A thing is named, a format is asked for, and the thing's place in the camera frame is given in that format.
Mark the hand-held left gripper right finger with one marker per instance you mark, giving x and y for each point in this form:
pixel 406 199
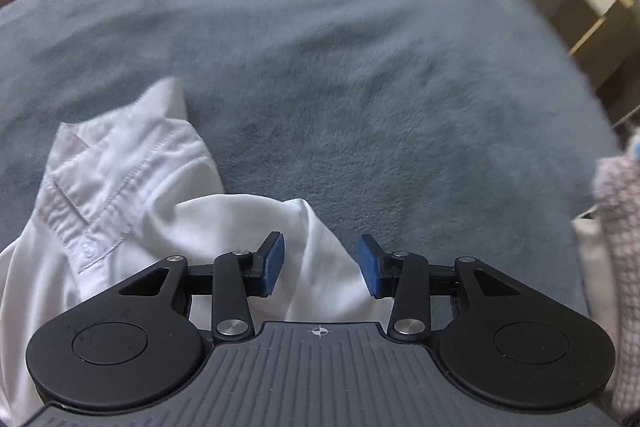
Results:
pixel 369 267

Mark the cream folded cloth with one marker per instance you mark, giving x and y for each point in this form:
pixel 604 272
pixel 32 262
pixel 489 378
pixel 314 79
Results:
pixel 592 282

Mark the white shirt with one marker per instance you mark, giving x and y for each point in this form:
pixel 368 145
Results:
pixel 125 187

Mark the grey-blue fleece blanket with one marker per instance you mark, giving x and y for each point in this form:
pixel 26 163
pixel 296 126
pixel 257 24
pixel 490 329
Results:
pixel 350 82

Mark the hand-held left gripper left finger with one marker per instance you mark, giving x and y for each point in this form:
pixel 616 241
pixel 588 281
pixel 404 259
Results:
pixel 274 262

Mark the houndstooth folded cloth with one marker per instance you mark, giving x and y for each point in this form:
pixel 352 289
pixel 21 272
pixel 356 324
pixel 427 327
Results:
pixel 622 257

